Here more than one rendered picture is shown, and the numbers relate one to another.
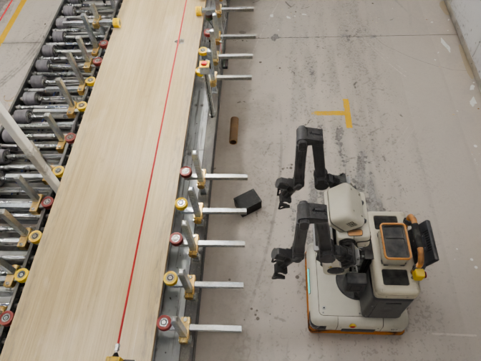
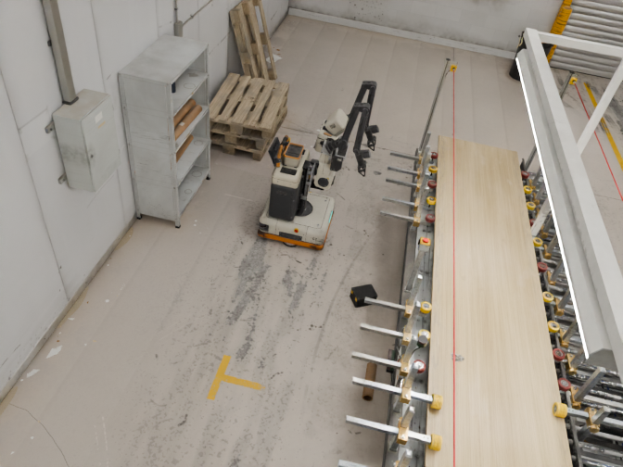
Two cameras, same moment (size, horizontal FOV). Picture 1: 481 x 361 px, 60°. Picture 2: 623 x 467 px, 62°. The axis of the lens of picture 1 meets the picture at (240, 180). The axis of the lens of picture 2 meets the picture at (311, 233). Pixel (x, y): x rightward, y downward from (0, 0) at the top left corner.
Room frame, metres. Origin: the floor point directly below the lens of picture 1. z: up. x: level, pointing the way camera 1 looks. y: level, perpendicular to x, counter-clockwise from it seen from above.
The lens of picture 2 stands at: (5.06, -0.68, 3.55)
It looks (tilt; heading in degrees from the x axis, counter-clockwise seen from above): 42 degrees down; 179
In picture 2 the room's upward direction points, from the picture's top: 9 degrees clockwise
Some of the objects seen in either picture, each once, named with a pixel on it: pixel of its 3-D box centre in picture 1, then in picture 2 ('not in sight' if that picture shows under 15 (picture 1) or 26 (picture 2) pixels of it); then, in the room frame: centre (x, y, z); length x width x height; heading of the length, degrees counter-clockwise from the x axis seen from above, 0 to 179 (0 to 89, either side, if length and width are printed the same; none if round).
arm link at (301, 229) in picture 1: (300, 234); (369, 106); (0.86, -0.25, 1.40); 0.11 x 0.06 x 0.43; 173
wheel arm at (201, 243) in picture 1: (209, 243); (409, 184); (1.14, 0.23, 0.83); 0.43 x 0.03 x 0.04; 83
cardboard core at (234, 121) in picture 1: (233, 130); (369, 381); (2.74, 0.02, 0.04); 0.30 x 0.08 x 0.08; 173
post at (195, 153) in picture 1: (199, 174); (419, 209); (1.61, 0.27, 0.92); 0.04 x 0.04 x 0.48; 83
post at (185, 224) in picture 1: (190, 241); (422, 174); (1.11, 0.33, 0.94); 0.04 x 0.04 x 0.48; 83
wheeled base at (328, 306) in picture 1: (353, 286); (298, 216); (1.02, -0.75, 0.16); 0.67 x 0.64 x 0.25; 83
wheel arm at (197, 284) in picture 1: (206, 284); (410, 172); (0.89, 0.26, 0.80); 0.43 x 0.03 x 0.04; 83
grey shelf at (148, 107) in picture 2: not in sight; (171, 133); (0.81, -2.06, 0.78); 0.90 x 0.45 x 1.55; 173
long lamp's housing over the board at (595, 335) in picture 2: not in sight; (553, 152); (2.88, 0.44, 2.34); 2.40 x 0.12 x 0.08; 173
